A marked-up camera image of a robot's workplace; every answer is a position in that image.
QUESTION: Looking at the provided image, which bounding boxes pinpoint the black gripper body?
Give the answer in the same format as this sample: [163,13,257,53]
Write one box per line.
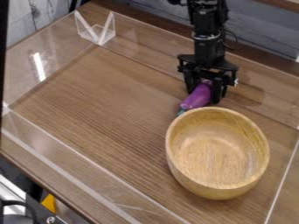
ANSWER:
[176,33,239,88]

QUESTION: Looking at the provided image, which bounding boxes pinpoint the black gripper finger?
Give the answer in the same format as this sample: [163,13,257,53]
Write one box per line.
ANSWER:
[211,78,228,104]
[183,73,201,94]

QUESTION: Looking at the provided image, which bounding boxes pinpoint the purple toy eggplant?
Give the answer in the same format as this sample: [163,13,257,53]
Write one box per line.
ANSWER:
[177,81,211,115]

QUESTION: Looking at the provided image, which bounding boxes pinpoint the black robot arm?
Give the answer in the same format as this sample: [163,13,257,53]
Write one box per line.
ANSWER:
[167,0,239,104]

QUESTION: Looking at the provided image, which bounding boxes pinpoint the light wooden bowl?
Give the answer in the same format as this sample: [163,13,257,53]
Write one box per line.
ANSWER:
[164,107,269,200]

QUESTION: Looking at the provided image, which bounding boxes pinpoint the yellow black device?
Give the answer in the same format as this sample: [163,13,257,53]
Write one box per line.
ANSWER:
[41,193,68,224]

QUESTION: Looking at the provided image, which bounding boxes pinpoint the clear acrylic corner bracket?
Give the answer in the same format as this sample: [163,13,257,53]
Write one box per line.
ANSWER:
[73,11,116,46]

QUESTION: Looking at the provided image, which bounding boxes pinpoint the clear acrylic tray wall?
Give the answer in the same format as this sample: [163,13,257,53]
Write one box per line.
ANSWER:
[0,107,189,224]

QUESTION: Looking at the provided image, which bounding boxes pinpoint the black cable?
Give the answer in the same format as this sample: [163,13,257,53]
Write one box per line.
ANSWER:
[0,199,28,224]

